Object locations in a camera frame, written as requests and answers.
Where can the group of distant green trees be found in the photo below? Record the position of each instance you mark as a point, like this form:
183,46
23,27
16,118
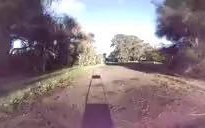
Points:
130,48

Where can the large dark tree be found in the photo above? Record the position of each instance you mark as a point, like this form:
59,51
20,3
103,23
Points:
190,33

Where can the row of dark trees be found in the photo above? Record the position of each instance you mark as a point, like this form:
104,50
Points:
40,40

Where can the reddish-brown asphalt path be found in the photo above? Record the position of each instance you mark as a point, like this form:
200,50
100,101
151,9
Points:
130,96

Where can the grass strip with leaves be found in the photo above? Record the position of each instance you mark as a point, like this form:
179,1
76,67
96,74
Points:
33,88

